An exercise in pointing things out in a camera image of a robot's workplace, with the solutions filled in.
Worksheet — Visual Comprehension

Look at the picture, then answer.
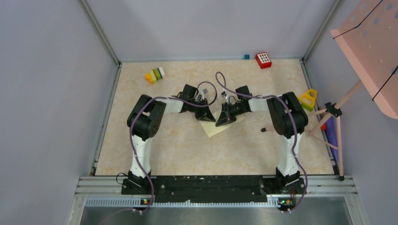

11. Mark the aluminium frame rail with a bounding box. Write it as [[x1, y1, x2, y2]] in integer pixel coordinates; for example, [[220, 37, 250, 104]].
[[68, 175, 369, 225]]

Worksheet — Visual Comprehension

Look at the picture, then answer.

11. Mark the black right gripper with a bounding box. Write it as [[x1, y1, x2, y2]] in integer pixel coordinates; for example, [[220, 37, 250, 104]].
[[217, 102, 247, 127]]

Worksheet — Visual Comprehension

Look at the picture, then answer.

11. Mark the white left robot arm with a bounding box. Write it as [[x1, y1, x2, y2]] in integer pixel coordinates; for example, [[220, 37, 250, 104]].
[[127, 84, 215, 194]]

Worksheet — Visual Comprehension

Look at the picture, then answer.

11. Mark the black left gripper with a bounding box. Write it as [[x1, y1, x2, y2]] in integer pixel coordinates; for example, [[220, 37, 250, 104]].
[[188, 98, 215, 123]]

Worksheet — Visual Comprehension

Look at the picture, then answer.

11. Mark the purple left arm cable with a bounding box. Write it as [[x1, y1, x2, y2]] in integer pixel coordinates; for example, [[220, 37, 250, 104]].
[[99, 81, 218, 225]]

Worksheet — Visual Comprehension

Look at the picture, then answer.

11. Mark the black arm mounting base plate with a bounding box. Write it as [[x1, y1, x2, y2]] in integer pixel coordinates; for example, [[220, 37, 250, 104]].
[[121, 175, 304, 203]]

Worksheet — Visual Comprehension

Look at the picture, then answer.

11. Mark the yellow triangle toy block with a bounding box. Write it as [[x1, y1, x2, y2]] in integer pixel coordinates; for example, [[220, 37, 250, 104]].
[[298, 89, 317, 112]]

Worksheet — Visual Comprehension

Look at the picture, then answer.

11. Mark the purple rolled mat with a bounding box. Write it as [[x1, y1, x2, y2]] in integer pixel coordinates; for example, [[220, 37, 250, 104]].
[[325, 118, 339, 162]]

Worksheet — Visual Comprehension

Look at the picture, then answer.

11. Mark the pink music stand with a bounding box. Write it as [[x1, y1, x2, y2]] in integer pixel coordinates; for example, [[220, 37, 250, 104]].
[[306, 0, 398, 181]]

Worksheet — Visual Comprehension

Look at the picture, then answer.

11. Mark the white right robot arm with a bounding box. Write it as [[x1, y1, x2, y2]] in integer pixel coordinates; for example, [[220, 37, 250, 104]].
[[215, 85, 308, 194]]

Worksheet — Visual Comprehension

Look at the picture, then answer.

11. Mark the striped toy block stack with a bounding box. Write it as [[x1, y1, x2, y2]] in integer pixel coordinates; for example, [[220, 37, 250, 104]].
[[145, 67, 165, 84]]

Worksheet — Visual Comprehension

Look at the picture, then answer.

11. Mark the red grid toy block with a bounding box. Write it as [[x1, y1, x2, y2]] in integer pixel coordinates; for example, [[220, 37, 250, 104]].
[[255, 52, 272, 69]]

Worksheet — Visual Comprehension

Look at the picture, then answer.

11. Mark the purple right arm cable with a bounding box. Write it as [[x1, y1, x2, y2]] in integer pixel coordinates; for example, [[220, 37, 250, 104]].
[[215, 71, 308, 213]]

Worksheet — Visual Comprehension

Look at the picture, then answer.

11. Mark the cream yellow envelope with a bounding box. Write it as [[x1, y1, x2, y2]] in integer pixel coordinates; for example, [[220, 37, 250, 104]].
[[199, 115, 245, 137]]

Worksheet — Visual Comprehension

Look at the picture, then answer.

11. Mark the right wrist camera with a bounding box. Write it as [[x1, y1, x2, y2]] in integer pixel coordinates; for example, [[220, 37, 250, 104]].
[[220, 91, 230, 104]]

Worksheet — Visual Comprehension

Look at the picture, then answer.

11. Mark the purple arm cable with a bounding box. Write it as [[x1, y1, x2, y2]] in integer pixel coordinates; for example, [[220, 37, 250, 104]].
[[215, 71, 308, 213], [99, 81, 218, 225]]

